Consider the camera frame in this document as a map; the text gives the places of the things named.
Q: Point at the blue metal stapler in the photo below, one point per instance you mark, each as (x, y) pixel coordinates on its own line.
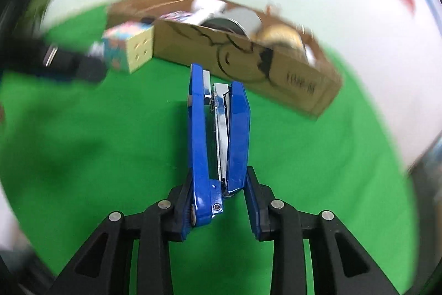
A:
(200, 143)

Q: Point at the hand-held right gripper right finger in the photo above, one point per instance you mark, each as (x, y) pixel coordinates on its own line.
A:
(253, 212)

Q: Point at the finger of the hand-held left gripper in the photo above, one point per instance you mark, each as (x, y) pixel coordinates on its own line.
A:
(69, 63)

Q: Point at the colourful printed toy box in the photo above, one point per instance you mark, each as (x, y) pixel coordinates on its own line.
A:
(176, 15)

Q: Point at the pink patterned small box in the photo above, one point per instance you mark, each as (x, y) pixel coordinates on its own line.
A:
(138, 49)

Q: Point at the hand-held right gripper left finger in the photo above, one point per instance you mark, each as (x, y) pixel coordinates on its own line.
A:
(179, 208)

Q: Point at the brown cardboard box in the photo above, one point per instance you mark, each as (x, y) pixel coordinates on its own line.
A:
(293, 73)

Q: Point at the grey cabinet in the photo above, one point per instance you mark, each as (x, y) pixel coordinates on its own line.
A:
(431, 156)

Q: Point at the white grey packet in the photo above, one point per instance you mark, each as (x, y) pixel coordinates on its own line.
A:
(207, 6)

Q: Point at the silver metal can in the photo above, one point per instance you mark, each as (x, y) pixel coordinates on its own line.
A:
(238, 22)

